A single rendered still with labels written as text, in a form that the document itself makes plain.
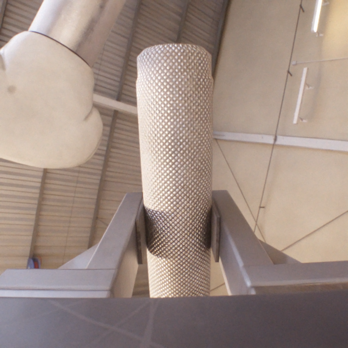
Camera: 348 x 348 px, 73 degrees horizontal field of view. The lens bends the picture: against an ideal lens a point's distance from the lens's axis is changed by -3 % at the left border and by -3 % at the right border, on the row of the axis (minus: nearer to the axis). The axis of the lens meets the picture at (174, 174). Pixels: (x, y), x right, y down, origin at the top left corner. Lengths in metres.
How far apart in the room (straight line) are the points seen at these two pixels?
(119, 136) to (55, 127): 6.20
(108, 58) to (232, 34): 3.96
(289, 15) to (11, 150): 7.82
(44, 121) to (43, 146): 0.04
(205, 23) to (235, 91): 2.31
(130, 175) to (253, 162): 3.29
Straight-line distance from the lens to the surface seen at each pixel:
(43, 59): 0.38
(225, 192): 0.15
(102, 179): 6.29
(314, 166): 6.26
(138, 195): 0.15
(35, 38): 0.40
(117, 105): 5.96
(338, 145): 6.03
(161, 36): 7.52
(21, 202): 6.35
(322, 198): 6.16
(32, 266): 6.27
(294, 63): 7.15
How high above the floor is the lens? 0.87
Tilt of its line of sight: 43 degrees up
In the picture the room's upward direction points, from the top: 76 degrees counter-clockwise
